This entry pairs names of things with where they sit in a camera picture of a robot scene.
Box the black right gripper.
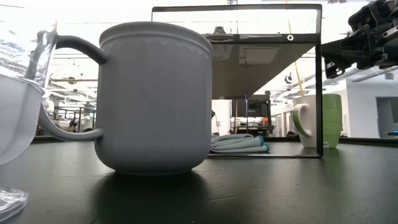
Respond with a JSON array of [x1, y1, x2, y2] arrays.
[[322, 0, 398, 79]]

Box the green and white mug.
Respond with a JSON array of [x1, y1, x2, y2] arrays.
[[291, 93, 343, 149]]

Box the grey ceramic mug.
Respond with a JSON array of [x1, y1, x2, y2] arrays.
[[37, 21, 214, 176]]

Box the clear glass cup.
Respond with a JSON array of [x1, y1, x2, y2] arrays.
[[0, 18, 58, 222]]

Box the black cabinet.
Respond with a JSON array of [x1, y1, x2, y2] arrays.
[[231, 95, 274, 137]]

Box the folded grey cloth teal edge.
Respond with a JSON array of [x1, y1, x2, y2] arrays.
[[210, 133, 271, 154]]

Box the black table frame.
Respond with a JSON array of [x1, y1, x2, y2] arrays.
[[30, 135, 398, 147]]

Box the black frame wooden shelf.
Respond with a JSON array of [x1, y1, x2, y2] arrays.
[[151, 3, 323, 159]]

